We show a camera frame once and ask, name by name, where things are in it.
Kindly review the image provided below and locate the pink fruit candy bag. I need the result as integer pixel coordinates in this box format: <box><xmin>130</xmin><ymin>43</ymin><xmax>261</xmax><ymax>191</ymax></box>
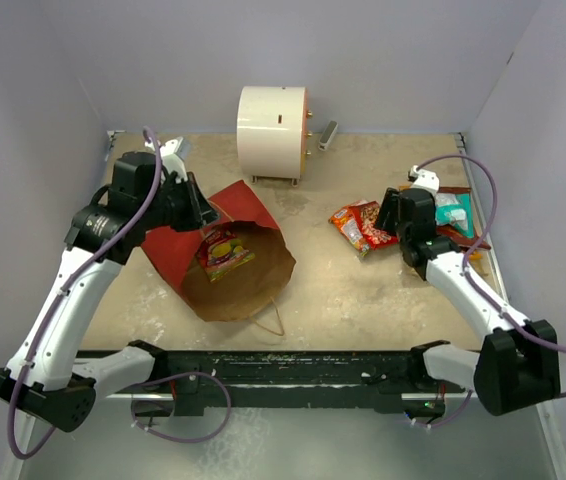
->
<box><xmin>196</xmin><ymin>226</ymin><xmax>255</xmax><ymax>283</ymax></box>

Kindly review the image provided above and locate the red paper bag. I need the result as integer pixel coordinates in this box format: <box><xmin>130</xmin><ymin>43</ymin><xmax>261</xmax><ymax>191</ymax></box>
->
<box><xmin>142</xmin><ymin>180</ymin><xmax>296</xmax><ymax>322</ymax></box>

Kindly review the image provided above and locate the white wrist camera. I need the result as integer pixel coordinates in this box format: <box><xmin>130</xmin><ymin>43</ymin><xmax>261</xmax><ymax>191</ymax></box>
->
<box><xmin>159</xmin><ymin>137</ymin><xmax>191</xmax><ymax>178</ymax></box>
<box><xmin>408</xmin><ymin>165</ymin><xmax>440</xmax><ymax>195</ymax></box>

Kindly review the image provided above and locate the red peanut snack bag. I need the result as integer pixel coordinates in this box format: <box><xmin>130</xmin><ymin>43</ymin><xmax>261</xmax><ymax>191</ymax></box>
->
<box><xmin>350</xmin><ymin>201</ymin><xmax>398</xmax><ymax>250</ymax></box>

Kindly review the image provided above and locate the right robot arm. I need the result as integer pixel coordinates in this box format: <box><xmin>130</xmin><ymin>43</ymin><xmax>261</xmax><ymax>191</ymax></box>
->
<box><xmin>375</xmin><ymin>188</ymin><xmax>561</xmax><ymax>416</ymax></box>

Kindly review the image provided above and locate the small orange red snack bag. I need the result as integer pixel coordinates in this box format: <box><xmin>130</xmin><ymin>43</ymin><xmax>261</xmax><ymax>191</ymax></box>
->
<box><xmin>328</xmin><ymin>201</ymin><xmax>371</xmax><ymax>258</ymax></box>

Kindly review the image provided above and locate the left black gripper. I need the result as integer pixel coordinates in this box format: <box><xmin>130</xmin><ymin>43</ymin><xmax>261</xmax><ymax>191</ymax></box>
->
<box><xmin>140</xmin><ymin>172</ymin><xmax>221</xmax><ymax>233</ymax></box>

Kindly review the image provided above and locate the purple cable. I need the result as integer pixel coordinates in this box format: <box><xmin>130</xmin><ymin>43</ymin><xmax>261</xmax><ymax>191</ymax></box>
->
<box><xmin>7</xmin><ymin>125</ymin><xmax>164</xmax><ymax>460</ymax></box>
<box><xmin>412</xmin><ymin>153</ymin><xmax>566</xmax><ymax>431</ymax></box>

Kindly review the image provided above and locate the small grey white device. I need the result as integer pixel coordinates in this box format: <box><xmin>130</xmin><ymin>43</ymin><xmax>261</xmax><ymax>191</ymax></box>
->
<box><xmin>318</xmin><ymin>120</ymin><xmax>339</xmax><ymax>151</ymax></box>

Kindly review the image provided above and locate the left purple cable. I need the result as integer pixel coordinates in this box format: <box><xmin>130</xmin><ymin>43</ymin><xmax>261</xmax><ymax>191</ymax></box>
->
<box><xmin>7</xmin><ymin>125</ymin><xmax>164</xmax><ymax>460</ymax></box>

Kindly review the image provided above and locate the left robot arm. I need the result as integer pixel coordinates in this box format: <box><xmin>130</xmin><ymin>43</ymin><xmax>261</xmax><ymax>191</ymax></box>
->
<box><xmin>0</xmin><ymin>152</ymin><xmax>219</xmax><ymax>432</ymax></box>

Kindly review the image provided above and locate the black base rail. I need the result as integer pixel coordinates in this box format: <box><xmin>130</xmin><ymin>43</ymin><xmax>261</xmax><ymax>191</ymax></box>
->
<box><xmin>112</xmin><ymin>349</ymin><xmax>467</xmax><ymax>419</ymax></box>

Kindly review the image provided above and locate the white cylinder appliance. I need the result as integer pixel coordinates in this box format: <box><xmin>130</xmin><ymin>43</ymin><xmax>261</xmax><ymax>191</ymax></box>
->
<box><xmin>236</xmin><ymin>86</ymin><xmax>312</xmax><ymax>186</ymax></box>

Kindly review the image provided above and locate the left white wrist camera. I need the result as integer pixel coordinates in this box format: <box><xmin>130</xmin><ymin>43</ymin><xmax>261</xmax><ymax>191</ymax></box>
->
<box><xmin>159</xmin><ymin>137</ymin><xmax>191</xmax><ymax>178</ymax></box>

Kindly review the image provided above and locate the orange kettle chips bag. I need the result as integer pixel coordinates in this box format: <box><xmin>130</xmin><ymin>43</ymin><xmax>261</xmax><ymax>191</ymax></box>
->
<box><xmin>402</xmin><ymin>184</ymin><xmax>489</xmax><ymax>279</ymax></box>

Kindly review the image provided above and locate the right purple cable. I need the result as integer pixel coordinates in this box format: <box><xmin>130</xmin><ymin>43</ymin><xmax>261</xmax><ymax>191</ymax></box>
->
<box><xmin>412</xmin><ymin>153</ymin><xmax>566</xmax><ymax>431</ymax></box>

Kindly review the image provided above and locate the teal white snack bag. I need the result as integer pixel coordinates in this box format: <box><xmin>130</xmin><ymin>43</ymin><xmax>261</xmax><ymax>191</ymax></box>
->
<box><xmin>435</xmin><ymin>192</ymin><xmax>474</xmax><ymax>238</ymax></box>

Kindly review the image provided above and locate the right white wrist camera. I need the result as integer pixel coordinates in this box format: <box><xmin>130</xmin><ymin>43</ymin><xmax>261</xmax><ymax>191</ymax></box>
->
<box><xmin>408</xmin><ymin>165</ymin><xmax>440</xmax><ymax>195</ymax></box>

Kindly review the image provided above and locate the red doritos bag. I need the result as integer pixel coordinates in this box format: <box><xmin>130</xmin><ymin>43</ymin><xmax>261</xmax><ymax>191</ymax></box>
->
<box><xmin>434</xmin><ymin>186</ymin><xmax>479</xmax><ymax>250</ymax></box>

